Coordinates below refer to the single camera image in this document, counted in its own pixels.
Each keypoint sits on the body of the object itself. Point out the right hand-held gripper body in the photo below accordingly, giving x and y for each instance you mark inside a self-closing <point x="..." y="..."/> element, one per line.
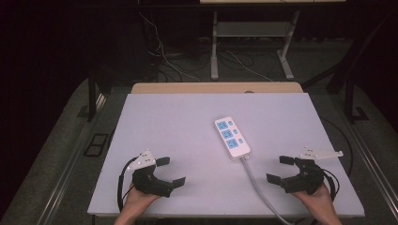
<point x="308" y="178"/>

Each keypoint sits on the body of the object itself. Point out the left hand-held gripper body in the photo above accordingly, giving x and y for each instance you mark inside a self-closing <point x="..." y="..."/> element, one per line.
<point x="147" y="181"/>

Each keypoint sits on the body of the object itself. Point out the person's left hand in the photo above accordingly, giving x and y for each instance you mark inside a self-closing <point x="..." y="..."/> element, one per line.
<point x="137" y="200"/>

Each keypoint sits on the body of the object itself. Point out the person's right hand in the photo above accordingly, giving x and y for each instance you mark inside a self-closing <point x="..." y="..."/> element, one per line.
<point x="317" y="201"/>

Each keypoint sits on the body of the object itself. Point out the white table cover board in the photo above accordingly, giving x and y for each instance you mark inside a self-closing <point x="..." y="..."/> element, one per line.
<point x="187" y="131"/>

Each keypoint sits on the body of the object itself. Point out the white power strip blue sockets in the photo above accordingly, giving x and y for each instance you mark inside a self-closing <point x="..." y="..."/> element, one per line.
<point x="232" y="137"/>

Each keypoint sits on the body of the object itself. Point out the wooden table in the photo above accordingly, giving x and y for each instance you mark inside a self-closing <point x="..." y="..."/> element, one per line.
<point x="194" y="87"/>

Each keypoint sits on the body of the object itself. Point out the black metal stand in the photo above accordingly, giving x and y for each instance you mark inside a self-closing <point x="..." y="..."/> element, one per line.
<point x="350" y="93"/>
<point x="91" y="97"/>

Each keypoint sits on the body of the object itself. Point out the dark computer case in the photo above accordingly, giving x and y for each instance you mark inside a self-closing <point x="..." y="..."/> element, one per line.
<point x="172" y="28"/>

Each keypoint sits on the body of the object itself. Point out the black rectangular floor frame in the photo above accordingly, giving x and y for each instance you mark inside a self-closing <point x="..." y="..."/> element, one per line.
<point x="96" y="144"/>

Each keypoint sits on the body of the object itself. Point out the aluminium floor rail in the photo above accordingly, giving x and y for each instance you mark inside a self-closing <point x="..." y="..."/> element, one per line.
<point x="72" y="156"/>
<point x="372" y="159"/>

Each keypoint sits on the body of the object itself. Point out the white metal desk frame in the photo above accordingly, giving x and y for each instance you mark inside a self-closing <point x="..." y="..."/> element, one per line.
<point x="250" y="29"/>

